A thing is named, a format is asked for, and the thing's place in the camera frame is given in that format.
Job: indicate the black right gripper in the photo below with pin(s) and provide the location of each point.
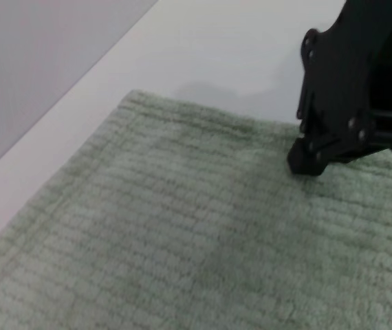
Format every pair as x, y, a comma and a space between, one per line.
347, 62

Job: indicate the pale green ribbed towel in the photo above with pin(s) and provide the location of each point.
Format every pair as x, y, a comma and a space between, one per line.
148, 223

